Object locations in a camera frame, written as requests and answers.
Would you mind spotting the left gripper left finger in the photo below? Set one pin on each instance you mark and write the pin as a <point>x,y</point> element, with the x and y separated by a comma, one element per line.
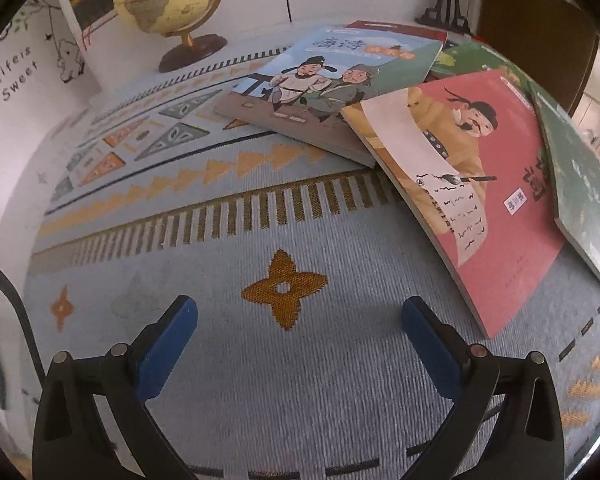
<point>70,439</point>

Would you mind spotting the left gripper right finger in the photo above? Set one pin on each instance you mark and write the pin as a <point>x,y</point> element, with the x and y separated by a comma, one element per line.
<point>527,440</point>

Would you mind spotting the dark green insect book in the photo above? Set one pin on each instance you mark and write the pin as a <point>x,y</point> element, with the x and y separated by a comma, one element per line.
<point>575,171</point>

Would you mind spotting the red poetry book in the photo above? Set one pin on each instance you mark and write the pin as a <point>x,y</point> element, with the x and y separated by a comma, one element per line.
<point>466,154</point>

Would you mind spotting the blue Tang poetry book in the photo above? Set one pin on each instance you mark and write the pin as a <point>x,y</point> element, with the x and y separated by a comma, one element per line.
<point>301,92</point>

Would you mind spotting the patterned grey table mat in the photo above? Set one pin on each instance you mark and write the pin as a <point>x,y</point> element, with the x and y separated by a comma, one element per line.
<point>299,262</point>

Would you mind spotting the bright green book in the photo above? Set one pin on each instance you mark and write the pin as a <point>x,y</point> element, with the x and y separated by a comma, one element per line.
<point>466,58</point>

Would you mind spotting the dark wooden cabinet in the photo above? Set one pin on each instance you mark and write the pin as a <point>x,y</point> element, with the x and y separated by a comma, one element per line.
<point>553,41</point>

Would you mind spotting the dark red book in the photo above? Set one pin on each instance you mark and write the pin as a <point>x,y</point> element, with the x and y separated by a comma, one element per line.
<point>423,32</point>

